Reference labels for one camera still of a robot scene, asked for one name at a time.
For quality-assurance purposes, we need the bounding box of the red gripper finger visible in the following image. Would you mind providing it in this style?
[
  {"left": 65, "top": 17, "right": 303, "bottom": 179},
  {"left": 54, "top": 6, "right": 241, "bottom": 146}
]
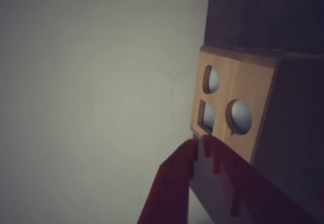
[
  {"left": 136, "top": 138, "right": 198, "bottom": 224},
  {"left": 201, "top": 135, "right": 321, "bottom": 224}
]

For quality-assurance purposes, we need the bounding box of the wooden shape sorter box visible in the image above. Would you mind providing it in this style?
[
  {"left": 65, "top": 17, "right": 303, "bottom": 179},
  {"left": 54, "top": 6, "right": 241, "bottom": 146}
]
[{"left": 189, "top": 45, "right": 324, "bottom": 224}]

